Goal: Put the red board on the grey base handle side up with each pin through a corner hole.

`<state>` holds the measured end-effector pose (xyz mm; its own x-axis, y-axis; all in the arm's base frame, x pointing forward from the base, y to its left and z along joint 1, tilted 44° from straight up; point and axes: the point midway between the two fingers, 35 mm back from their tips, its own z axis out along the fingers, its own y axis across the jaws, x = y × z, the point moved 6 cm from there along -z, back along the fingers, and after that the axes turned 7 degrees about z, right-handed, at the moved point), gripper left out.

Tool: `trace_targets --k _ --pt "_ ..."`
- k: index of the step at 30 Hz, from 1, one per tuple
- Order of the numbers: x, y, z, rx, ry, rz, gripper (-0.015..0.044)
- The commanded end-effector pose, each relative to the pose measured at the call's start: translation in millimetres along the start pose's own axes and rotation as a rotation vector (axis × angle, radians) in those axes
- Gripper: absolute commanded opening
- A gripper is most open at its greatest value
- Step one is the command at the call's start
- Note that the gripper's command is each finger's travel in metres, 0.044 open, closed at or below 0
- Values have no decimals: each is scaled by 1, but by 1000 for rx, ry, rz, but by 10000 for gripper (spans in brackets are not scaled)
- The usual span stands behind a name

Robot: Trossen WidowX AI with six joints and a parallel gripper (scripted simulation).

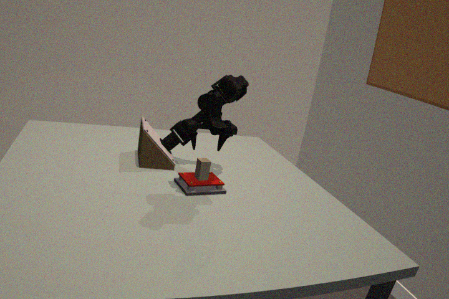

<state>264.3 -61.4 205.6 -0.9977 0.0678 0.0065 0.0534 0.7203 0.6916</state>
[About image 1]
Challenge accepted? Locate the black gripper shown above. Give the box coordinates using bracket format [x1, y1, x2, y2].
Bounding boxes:
[182, 109, 238, 151]

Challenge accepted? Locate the red board with square handle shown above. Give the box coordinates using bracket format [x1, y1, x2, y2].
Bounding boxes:
[178, 158, 225, 187]

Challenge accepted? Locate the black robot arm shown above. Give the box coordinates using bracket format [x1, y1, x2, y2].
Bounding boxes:
[160, 75, 249, 154]

